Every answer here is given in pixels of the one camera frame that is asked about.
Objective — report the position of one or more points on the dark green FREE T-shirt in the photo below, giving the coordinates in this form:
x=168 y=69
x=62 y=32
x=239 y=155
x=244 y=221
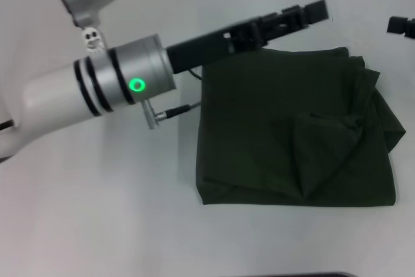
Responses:
x=291 y=127

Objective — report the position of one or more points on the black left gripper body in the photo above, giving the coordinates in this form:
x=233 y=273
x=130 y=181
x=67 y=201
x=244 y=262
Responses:
x=207 y=48

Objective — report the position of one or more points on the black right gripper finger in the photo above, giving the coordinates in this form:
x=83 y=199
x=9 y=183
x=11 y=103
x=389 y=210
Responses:
x=400 y=25

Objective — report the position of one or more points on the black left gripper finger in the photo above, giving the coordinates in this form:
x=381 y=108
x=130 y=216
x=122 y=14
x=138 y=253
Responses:
x=275 y=37
x=298 y=16

